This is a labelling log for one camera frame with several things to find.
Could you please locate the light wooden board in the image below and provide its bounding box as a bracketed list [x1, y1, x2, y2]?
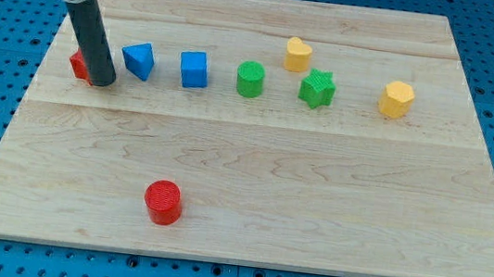
[0, 0, 494, 277]

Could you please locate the blue cube block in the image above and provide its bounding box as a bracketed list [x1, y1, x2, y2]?
[180, 51, 208, 88]

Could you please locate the yellow hexagon block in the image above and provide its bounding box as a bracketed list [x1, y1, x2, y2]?
[377, 81, 415, 119]

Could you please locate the blue triangle block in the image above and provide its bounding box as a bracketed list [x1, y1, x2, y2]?
[121, 43, 155, 82]

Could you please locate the red star block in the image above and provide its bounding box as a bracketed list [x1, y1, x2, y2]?
[70, 48, 92, 85]

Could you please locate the red cylinder block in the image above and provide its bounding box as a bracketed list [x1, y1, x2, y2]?
[144, 180, 183, 225]

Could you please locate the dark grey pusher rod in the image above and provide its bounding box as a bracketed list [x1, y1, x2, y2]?
[66, 0, 117, 87]

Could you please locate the green cylinder block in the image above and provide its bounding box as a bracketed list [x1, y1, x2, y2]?
[236, 60, 265, 98]

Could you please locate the yellow heart block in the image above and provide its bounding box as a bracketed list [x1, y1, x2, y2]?
[284, 36, 313, 72]

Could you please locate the green star block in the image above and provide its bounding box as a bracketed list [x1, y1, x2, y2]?
[298, 69, 336, 109]

